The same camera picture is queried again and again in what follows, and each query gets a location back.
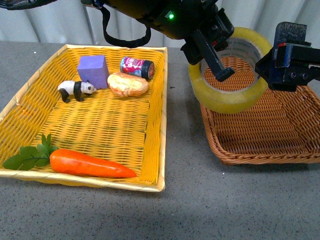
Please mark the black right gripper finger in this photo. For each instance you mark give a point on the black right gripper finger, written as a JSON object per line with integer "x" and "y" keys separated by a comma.
{"x": 291, "y": 62}

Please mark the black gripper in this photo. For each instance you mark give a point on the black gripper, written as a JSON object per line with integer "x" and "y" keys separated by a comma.
{"x": 207, "y": 30}

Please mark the yellow clear tape roll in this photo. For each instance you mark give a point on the yellow clear tape roll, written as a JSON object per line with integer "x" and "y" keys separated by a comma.
{"x": 245, "y": 87}

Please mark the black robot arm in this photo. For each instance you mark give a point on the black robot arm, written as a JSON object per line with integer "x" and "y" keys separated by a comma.
{"x": 165, "y": 16}

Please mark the brown wicker basket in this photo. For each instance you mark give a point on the brown wicker basket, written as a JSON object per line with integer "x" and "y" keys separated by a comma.
{"x": 282, "y": 127}

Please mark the yellow woven basket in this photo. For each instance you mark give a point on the yellow woven basket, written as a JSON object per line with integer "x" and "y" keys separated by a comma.
{"x": 130, "y": 131}

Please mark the small red drink can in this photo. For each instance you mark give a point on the small red drink can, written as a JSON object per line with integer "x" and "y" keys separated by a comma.
{"x": 137, "y": 67}

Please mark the toy bread loaf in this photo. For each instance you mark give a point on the toy bread loaf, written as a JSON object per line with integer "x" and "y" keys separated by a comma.
{"x": 125, "y": 85}

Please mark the purple cube block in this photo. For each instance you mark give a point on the purple cube block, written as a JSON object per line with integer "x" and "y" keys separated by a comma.
{"x": 93, "y": 68}

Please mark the panda figurine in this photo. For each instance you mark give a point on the panda figurine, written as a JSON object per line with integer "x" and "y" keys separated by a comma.
{"x": 76, "y": 89}

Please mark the orange plastic carrot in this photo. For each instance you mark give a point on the orange plastic carrot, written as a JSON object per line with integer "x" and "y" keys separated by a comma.
{"x": 65, "y": 161}

